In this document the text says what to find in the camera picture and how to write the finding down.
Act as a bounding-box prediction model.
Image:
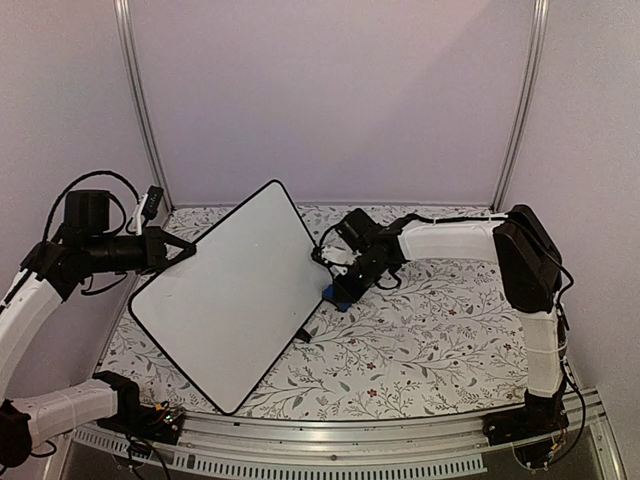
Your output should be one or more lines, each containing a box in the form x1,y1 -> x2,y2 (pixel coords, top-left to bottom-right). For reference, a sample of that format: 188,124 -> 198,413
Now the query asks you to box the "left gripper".
85,224 -> 196,275

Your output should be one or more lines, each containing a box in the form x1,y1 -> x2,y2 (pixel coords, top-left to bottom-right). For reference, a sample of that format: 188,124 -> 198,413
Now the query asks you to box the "blue whiteboard eraser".
322,284 -> 352,312

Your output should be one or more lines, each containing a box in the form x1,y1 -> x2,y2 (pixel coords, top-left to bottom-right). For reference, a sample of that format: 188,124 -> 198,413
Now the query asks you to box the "white whiteboard black frame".
128,180 -> 331,415

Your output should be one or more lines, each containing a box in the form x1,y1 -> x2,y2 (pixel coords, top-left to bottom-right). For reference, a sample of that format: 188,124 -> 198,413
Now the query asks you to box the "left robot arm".
1,170 -> 196,470

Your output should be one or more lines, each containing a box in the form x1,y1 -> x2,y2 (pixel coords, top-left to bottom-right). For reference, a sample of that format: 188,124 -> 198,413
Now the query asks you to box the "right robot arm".
311,205 -> 574,436

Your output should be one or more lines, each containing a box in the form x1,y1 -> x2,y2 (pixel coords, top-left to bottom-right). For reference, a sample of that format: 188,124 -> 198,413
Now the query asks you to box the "floral patterned table mat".
99,207 -> 528,421

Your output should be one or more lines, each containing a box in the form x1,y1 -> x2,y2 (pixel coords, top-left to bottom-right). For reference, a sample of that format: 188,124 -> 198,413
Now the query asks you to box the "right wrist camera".
311,245 -> 356,276

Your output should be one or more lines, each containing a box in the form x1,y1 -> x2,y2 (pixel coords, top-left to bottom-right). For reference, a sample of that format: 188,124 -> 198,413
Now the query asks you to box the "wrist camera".
125,185 -> 164,236
311,245 -> 356,276

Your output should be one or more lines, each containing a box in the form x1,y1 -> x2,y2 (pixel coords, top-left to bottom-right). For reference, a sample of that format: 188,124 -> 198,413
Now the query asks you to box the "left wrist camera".
125,185 -> 164,236

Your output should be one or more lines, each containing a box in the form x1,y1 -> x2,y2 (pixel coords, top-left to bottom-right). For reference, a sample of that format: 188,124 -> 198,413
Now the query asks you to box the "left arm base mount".
96,401 -> 185,445

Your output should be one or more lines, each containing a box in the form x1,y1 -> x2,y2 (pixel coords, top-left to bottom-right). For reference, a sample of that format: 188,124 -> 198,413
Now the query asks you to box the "front aluminium rail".
43,388 -> 634,479

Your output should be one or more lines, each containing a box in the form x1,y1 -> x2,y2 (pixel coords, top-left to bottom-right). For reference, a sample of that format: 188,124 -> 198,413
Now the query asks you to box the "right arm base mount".
482,397 -> 569,470

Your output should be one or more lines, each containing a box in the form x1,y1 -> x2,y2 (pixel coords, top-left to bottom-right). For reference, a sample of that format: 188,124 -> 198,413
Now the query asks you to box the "left aluminium corner post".
113,0 -> 175,213

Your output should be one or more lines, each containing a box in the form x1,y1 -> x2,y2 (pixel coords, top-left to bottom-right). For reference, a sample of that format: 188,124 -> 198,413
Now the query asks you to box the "aluminium corner post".
113,0 -> 175,213
490,0 -> 550,212

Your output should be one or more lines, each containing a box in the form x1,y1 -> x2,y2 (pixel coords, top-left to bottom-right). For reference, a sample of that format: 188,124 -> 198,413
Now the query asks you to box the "right aluminium corner post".
490,0 -> 550,212

